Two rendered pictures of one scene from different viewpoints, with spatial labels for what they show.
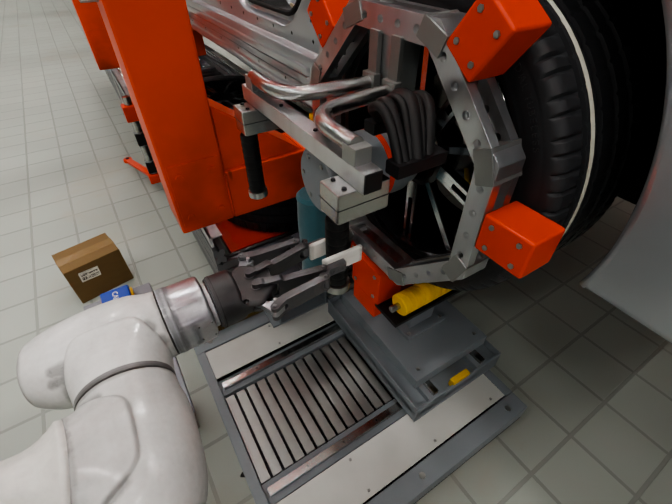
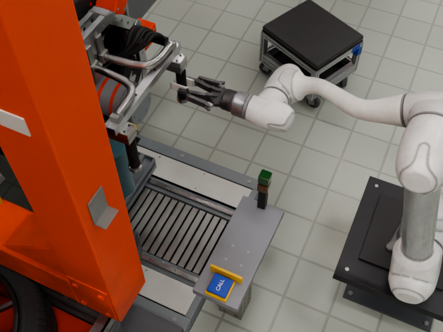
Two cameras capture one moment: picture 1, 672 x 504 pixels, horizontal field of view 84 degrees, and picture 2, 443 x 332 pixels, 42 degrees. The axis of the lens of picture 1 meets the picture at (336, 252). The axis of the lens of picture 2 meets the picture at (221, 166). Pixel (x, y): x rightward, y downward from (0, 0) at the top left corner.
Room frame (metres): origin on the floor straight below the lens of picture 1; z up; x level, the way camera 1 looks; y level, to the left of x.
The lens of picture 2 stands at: (1.08, 1.28, 2.29)
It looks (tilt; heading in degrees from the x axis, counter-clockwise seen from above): 54 degrees down; 238
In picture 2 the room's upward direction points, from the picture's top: straight up
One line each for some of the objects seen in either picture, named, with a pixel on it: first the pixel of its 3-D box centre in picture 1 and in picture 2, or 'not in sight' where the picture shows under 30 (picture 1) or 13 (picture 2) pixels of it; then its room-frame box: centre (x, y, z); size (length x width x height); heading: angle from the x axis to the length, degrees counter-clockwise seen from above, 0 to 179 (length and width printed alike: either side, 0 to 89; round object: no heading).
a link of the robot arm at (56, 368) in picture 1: (103, 358); (272, 112); (0.25, 0.28, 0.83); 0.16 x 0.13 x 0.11; 122
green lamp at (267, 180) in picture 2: not in sight; (264, 177); (0.34, 0.39, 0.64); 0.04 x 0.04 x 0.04; 32
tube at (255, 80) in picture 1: (310, 61); (103, 83); (0.73, 0.05, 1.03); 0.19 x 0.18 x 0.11; 122
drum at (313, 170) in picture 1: (360, 167); (115, 97); (0.67, -0.05, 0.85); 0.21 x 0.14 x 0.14; 122
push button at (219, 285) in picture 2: (117, 299); (219, 286); (0.65, 0.58, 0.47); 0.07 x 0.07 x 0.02; 32
